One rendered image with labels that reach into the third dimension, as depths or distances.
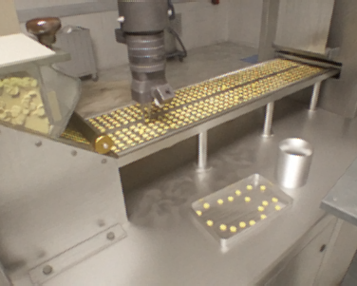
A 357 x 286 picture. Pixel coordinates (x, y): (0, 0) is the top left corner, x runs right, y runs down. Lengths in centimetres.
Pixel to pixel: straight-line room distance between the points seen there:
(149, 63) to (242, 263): 41
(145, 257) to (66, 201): 18
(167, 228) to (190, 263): 10
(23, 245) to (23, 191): 11
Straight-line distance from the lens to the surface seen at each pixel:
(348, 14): 110
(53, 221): 56
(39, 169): 49
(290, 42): 112
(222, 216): 64
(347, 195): 56
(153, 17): 55
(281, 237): 62
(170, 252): 58
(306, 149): 76
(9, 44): 48
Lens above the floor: 125
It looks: 31 degrees down
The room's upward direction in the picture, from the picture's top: 2 degrees counter-clockwise
